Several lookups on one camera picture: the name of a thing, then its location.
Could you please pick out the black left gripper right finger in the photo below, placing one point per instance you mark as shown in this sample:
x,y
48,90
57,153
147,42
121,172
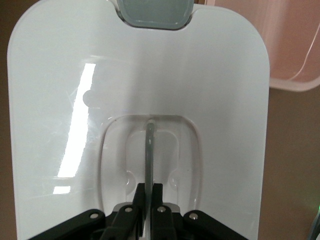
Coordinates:
x,y
162,220

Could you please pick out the white plastic box lid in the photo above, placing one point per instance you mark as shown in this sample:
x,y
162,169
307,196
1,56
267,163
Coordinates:
x,y
200,87

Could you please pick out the translucent plastic storage box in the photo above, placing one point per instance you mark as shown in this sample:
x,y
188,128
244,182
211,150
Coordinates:
x,y
275,37

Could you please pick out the grey lid latch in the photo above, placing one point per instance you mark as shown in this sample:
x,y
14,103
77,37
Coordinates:
x,y
155,15

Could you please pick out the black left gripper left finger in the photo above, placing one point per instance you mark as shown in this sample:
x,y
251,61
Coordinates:
x,y
135,220

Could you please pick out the grey green-edged object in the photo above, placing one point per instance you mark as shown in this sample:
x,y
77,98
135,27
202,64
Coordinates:
x,y
314,225

